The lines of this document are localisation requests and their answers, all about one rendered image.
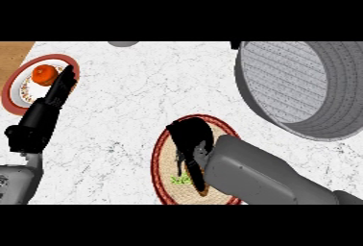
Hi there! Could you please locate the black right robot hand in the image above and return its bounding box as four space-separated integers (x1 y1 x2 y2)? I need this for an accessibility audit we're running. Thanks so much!
164 116 216 193

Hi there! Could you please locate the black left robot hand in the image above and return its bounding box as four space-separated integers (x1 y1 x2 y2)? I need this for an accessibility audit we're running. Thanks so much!
3 64 80 155

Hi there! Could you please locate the round tan red-rimmed placemat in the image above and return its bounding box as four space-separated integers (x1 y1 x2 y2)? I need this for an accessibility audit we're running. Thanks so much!
151 113 244 206

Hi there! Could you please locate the grey woven basket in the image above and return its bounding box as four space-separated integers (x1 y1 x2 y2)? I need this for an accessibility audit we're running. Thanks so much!
235 41 363 142

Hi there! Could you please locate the white red-rimmed plate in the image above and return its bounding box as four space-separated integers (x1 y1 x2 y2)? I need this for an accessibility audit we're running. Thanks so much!
0 53 82 116

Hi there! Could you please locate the orange fruit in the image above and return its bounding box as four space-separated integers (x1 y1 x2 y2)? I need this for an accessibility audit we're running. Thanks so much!
30 63 61 87

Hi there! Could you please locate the brown wooden board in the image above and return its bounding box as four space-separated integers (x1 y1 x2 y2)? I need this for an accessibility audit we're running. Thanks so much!
0 41 37 91

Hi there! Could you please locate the grey round object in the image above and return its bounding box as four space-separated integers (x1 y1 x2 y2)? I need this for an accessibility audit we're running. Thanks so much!
107 41 142 48

